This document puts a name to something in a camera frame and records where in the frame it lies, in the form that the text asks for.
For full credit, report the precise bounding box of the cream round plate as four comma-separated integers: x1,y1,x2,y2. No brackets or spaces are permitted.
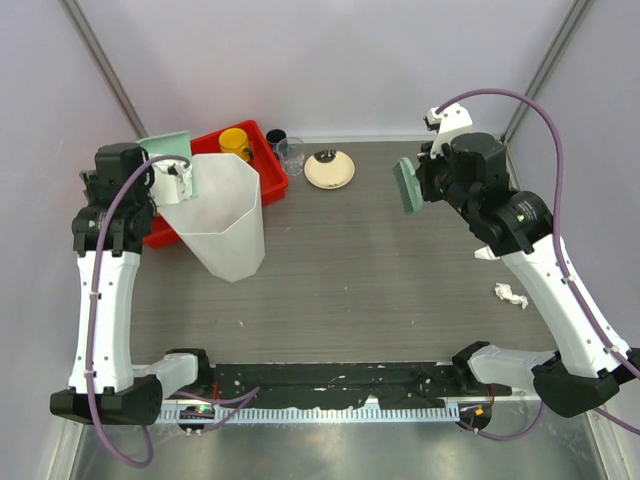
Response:
304,149,356,190

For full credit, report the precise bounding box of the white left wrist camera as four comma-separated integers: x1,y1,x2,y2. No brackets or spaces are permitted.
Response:
150,160,194,207

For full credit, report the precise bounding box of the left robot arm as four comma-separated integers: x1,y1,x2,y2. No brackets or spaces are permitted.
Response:
49,142,213,426

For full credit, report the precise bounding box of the clear glass cup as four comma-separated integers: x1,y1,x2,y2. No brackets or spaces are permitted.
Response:
276,137,306,176

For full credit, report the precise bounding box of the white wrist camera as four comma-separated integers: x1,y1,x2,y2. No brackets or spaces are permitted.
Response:
150,160,194,207
424,103,473,158

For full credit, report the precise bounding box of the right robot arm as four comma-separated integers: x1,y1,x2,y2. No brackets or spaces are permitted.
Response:
411,133,639,418

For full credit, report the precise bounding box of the crumpled white paper scrap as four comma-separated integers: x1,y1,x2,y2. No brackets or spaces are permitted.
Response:
494,282,529,310
474,245,500,261

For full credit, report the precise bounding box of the white slotted cable duct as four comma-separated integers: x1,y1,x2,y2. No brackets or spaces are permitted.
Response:
155,402,460,427

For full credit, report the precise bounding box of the white translucent waste bin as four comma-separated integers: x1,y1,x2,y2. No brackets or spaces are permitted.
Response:
159,153,265,282

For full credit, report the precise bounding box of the red plastic tray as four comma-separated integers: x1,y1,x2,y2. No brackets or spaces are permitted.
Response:
142,119,290,250

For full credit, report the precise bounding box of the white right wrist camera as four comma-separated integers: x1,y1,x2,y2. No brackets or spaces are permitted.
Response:
424,103,473,158

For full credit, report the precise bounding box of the green dustpan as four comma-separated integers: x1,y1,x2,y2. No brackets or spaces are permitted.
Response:
138,131,197,200

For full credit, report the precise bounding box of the black cup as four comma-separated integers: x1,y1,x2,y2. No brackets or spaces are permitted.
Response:
265,129,287,150

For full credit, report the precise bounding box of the yellow mug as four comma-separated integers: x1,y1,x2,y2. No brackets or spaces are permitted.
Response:
218,127,253,163

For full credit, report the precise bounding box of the green hand brush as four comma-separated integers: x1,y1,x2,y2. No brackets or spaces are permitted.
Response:
392,157,423,215

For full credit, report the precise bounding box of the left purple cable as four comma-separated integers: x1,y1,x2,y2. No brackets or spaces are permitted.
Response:
84,154,261,469

